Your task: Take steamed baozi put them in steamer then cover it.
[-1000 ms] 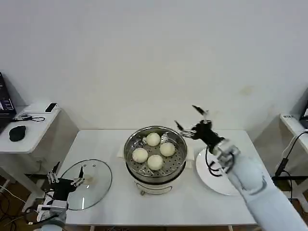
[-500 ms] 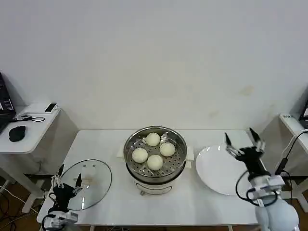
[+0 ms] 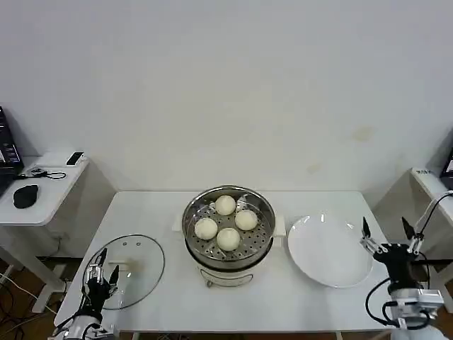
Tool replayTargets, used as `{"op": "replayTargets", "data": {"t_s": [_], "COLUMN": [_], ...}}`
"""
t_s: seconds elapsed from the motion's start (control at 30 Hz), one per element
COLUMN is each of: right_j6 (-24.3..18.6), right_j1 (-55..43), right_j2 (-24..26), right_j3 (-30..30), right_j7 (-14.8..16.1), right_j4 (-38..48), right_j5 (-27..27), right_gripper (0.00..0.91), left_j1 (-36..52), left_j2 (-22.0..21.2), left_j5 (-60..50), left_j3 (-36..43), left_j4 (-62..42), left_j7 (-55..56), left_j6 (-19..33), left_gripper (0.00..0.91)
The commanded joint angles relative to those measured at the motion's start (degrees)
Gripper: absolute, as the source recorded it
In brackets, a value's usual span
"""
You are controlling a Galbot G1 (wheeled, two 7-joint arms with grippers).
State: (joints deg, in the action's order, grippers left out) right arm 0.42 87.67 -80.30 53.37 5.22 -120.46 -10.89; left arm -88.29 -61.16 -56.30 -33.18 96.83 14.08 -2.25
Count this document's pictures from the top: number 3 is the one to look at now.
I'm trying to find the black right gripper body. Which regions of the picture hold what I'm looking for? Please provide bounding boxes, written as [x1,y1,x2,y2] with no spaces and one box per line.
[373,242,431,284]

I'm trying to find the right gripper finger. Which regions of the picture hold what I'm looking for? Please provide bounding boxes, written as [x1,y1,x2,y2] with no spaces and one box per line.
[360,216,385,254]
[401,216,424,254]

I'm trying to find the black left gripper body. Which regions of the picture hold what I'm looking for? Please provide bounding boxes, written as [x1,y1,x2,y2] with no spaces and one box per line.
[83,278,117,312]

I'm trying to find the white steamed bun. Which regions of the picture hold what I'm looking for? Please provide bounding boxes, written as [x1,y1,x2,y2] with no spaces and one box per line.
[216,227,241,251]
[234,209,258,231]
[194,217,219,240]
[214,195,236,216]

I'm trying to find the round glass lid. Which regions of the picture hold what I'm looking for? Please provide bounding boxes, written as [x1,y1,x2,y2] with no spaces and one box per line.
[81,233,166,311]

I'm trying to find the white round plate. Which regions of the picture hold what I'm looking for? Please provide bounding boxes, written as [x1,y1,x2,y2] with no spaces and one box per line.
[287,212,374,288]

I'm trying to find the white side desk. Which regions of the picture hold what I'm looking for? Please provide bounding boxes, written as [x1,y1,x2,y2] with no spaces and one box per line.
[0,151,90,313]
[409,167,453,295]

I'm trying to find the steel steamer basket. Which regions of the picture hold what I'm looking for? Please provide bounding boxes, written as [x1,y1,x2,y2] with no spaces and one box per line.
[183,186,276,270]

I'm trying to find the black computer mouse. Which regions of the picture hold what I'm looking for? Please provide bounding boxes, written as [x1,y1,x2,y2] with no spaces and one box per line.
[13,183,40,209]

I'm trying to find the white electric cooker base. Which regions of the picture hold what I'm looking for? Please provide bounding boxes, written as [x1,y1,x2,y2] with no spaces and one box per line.
[172,183,287,288]

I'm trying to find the white phone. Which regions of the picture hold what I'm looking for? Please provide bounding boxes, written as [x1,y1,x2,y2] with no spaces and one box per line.
[66,151,86,167]

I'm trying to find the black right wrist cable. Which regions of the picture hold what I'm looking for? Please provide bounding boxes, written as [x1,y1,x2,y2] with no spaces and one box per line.
[413,190,453,235]

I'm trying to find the black right arm cable loop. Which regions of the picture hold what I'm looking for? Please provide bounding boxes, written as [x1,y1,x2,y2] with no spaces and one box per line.
[365,277,394,325]

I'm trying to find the white floor cable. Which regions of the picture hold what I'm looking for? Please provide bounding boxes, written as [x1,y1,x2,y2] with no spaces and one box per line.
[0,263,17,285]

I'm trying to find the black cable with adapter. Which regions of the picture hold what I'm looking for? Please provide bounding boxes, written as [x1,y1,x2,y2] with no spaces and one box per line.
[16,165,67,181]

